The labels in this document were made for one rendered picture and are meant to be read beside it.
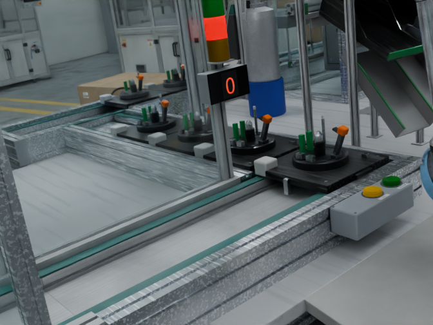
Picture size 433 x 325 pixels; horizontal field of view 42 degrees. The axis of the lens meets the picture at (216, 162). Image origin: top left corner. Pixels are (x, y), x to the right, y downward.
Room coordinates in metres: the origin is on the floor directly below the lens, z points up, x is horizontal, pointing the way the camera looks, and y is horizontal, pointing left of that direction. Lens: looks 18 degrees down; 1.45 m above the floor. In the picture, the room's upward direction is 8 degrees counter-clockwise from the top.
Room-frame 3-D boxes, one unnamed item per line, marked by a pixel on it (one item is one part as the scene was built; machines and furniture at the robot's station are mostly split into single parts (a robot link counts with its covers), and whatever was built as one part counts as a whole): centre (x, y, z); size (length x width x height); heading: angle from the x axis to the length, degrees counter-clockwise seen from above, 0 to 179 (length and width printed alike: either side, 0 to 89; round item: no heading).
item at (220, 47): (1.31, -0.04, 1.28); 0.05 x 0.05 x 0.05
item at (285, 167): (1.33, -0.26, 0.96); 0.24 x 0.24 x 0.02; 38
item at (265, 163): (1.35, -0.12, 0.97); 0.05 x 0.05 x 0.04; 38
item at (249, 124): (1.53, -0.11, 1.01); 0.24 x 0.24 x 0.13; 38
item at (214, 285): (1.04, -0.14, 0.91); 0.89 x 0.06 x 0.11; 128
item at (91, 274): (1.17, -0.01, 0.91); 0.84 x 0.28 x 0.10; 128
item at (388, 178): (1.15, -0.38, 0.96); 0.04 x 0.04 x 0.02
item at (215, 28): (1.31, -0.04, 1.33); 0.05 x 0.05 x 0.05
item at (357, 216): (1.11, -0.33, 0.93); 0.21 x 0.07 x 0.06; 128
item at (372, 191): (1.11, -0.33, 0.96); 0.04 x 0.04 x 0.02
